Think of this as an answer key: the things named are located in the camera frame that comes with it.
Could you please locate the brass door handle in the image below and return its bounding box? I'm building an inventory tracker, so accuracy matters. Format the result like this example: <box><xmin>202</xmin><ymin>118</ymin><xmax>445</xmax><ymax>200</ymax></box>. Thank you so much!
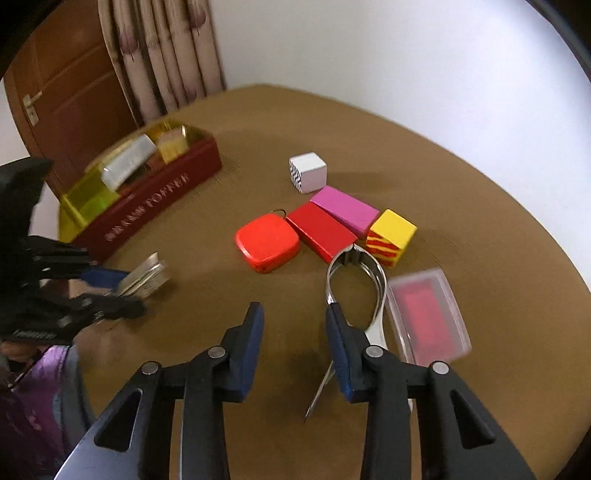
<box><xmin>22</xmin><ymin>92</ymin><xmax>43</xmax><ymax>124</ymax></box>

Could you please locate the silver metal object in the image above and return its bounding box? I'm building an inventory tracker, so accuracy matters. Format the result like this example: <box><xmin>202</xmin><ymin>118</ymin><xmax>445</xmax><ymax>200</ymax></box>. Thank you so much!
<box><xmin>108</xmin><ymin>252</ymin><xmax>171</xmax><ymax>298</ymax></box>

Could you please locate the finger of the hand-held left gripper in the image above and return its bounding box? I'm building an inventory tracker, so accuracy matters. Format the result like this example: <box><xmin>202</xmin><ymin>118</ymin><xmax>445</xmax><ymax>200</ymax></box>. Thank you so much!
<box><xmin>25</xmin><ymin>235</ymin><xmax>131</xmax><ymax>291</ymax></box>
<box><xmin>44</xmin><ymin>294</ymin><xmax>147</xmax><ymax>326</ymax></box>

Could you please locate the purple clothing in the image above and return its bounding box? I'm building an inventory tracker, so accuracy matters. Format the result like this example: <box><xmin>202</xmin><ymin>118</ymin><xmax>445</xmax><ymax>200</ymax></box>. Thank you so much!
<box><xmin>0</xmin><ymin>344</ymin><xmax>95</xmax><ymax>480</ymax></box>

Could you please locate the brown wooden door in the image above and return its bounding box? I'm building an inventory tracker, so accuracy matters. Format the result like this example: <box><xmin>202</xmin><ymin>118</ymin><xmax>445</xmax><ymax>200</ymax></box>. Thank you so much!
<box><xmin>4</xmin><ymin>0</ymin><xmax>141</xmax><ymax>197</ymax></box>

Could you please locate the red rectangular block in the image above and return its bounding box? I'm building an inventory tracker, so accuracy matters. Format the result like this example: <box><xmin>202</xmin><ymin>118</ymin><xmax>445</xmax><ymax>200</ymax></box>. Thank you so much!
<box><xmin>285</xmin><ymin>202</ymin><xmax>358</xmax><ymax>264</ymax></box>

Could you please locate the yellow cube with red stripes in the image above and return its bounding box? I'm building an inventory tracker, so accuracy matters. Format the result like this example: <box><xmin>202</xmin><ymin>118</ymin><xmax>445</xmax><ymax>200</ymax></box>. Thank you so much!
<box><xmin>366</xmin><ymin>209</ymin><xmax>417</xmax><ymax>268</ymax></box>

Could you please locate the white rectangular block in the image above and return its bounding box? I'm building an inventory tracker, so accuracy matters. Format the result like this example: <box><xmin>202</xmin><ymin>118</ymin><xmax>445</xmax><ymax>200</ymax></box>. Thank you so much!
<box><xmin>100</xmin><ymin>135</ymin><xmax>158</xmax><ymax>189</ymax></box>

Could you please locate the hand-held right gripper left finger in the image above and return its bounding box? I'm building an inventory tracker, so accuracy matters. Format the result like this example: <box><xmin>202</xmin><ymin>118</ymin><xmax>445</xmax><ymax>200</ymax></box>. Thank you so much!
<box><xmin>54</xmin><ymin>302</ymin><xmax>266</xmax><ymax>480</ymax></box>

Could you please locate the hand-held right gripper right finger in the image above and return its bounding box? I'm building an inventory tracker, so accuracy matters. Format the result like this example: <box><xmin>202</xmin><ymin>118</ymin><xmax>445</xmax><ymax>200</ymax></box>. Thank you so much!
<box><xmin>325</xmin><ymin>305</ymin><xmax>536</xmax><ymax>480</ymax></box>

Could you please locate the red rounded tape measure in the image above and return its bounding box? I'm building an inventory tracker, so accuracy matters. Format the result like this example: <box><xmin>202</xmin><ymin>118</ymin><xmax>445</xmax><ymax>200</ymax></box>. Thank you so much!
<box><xmin>235</xmin><ymin>210</ymin><xmax>302</xmax><ymax>274</ymax></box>

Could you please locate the white cube with black stripes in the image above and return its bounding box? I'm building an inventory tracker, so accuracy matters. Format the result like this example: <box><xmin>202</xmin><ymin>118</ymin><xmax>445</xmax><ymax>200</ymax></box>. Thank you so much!
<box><xmin>289</xmin><ymin>152</ymin><xmax>328</xmax><ymax>193</ymax></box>

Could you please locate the yellow-green block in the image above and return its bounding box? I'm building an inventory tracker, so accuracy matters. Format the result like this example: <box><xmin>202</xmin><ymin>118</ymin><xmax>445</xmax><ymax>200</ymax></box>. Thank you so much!
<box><xmin>62</xmin><ymin>175</ymin><xmax>120</xmax><ymax>227</ymax></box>

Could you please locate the clear plastic box red insert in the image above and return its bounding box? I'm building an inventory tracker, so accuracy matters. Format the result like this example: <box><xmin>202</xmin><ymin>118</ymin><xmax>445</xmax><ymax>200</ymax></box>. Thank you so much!
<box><xmin>385</xmin><ymin>268</ymin><xmax>472</xmax><ymax>365</ymax></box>

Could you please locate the beige floral curtain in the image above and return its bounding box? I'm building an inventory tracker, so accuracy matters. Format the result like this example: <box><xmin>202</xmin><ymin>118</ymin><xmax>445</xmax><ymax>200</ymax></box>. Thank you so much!
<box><xmin>98</xmin><ymin>0</ymin><xmax>227</xmax><ymax>126</ymax></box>

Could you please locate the red box with gold lining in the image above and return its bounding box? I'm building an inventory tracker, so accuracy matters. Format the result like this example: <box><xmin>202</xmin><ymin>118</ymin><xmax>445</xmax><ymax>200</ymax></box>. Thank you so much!
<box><xmin>59</xmin><ymin>121</ymin><xmax>222</xmax><ymax>261</ymax></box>

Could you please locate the pink rectangular block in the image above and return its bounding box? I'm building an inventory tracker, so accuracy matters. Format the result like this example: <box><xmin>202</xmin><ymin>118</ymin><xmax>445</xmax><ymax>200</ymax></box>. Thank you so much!
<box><xmin>310</xmin><ymin>186</ymin><xmax>380</xmax><ymax>237</ymax></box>

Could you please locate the gold rectangular block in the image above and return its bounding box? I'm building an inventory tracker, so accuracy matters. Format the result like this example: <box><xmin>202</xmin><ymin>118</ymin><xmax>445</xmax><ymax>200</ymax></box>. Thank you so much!
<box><xmin>154</xmin><ymin>127</ymin><xmax>190</xmax><ymax>163</ymax></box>

